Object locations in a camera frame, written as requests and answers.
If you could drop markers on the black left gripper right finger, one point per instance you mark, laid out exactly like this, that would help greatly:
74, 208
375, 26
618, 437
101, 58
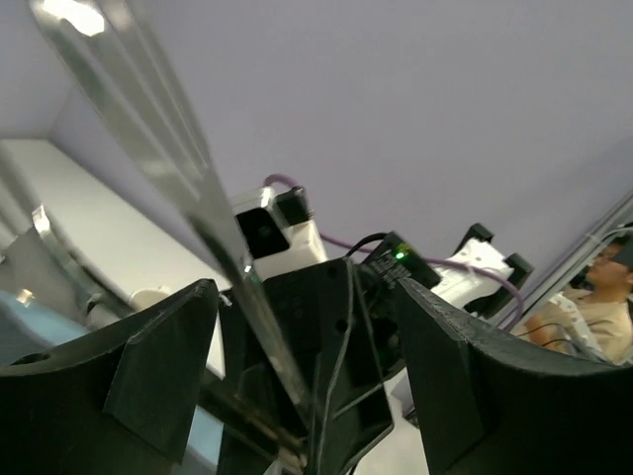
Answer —
488, 402

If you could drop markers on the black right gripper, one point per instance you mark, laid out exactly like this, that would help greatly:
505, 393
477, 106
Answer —
324, 318

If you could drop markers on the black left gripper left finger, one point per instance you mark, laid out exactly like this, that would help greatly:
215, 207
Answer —
119, 400

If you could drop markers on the silver metal tongs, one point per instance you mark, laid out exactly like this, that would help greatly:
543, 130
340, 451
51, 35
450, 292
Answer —
109, 49

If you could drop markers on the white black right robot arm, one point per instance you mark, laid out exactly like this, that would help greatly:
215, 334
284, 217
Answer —
476, 270

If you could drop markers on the white ceramic mug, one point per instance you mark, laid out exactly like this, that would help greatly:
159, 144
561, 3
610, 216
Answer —
106, 309

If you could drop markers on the striped cloth placemat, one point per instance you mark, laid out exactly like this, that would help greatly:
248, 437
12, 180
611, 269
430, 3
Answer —
28, 328

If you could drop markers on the person in beige shirt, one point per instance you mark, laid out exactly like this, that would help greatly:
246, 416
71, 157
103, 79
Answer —
604, 306

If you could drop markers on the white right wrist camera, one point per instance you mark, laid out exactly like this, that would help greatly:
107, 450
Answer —
279, 229

